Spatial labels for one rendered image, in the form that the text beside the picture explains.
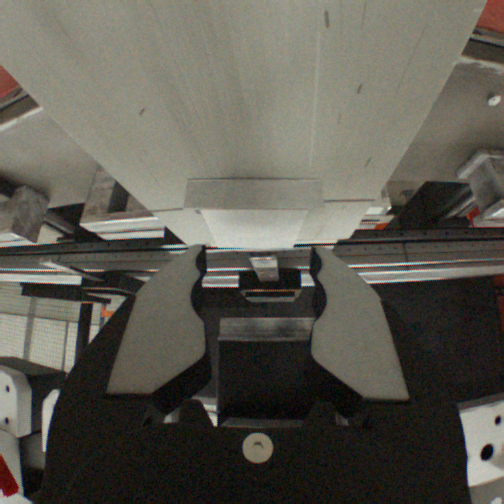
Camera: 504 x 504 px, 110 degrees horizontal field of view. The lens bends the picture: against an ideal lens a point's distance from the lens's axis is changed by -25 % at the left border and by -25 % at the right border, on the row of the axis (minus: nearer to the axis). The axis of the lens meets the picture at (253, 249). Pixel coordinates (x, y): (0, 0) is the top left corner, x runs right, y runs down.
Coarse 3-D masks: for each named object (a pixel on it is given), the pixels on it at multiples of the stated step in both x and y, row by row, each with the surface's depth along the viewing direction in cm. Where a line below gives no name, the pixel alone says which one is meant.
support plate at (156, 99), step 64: (0, 0) 4; (64, 0) 5; (128, 0) 5; (192, 0) 5; (256, 0) 5; (320, 0) 5; (384, 0) 5; (448, 0) 4; (64, 64) 7; (128, 64) 7; (192, 64) 7; (256, 64) 8; (320, 64) 7; (384, 64) 7; (448, 64) 6; (64, 128) 10; (128, 128) 10; (192, 128) 11; (256, 128) 11; (320, 128) 10; (384, 128) 10
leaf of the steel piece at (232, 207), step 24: (192, 192) 14; (216, 192) 14; (240, 192) 14; (264, 192) 14; (288, 192) 14; (312, 192) 14; (216, 216) 19; (240, 216) 19; (264, 216) 19; (288, 216) 19
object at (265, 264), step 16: (256, 256) 30; (272, 256) 30; (240, 272) 45; (256, 272) 37; (272, 272) 37; (288, 272) 44; (240, 288) 44; (256, 288) 44; (272, 288) 43; (288, 288) 43
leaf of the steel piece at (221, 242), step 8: (216, 240) 25; (224, 240) 25; (232, 240) 25; (240, 240) 25; (248, 240) 25; (256, 240) 24; (264, 240) 24; (272, 240) 24; (280, 240) 24; (288, 240) 24
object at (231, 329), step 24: (240, 336) 24; (264, 336) 24; (288, 336) 23; (240, 360) 22; (264, 360) 22; (288, 360) 22; (216, 384) 22; (240, 384) 22; (264, 384) 21; (288, 384) 21; (216, 408) 21; (240, 408) 21; (264, 408) 21; (288, 408) 20
